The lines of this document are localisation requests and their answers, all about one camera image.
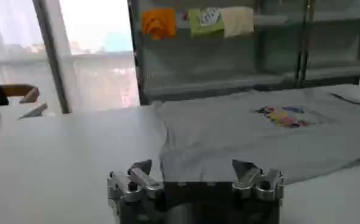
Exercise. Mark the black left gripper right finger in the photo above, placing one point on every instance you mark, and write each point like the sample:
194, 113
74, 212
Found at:
257, 182

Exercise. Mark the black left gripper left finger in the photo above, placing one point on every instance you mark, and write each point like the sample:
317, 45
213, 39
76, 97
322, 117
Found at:
137, 184

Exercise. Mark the grey T-shirt with colourful print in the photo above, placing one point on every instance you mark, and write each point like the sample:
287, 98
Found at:
228, 137

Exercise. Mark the grey metal shelf with clothes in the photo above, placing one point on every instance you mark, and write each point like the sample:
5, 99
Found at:
204, 61

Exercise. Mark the brown wooden chair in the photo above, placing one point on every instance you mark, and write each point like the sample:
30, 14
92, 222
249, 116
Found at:
28, 92

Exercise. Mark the grey window pillar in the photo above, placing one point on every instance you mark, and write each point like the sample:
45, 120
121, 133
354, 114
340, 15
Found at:
53, 61

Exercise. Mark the empty grey metal shelf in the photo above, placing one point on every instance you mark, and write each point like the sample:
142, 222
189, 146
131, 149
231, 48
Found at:
335, 45

